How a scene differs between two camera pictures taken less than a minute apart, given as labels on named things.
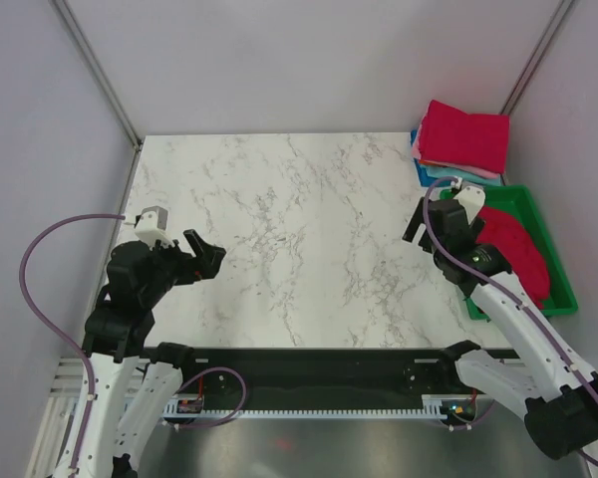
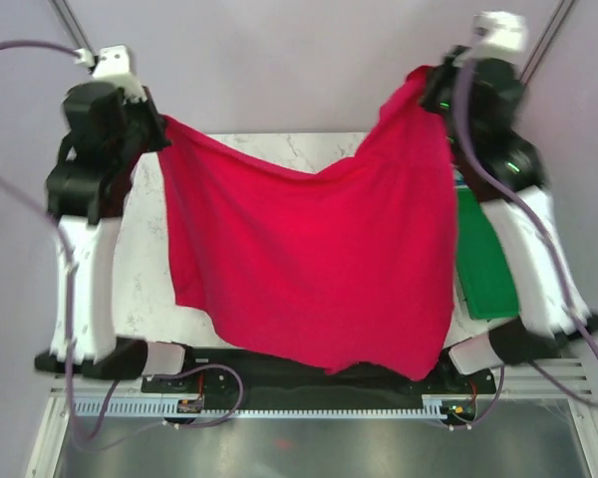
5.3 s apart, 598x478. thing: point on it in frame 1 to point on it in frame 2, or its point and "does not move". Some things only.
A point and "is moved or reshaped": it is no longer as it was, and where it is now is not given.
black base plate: (280, 372) does not move
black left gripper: (210, 258) to (158, 139)
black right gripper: (415, 222) to (435, 77)
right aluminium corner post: (525, 75) does not move
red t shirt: (501, 231) is moved or reshaped
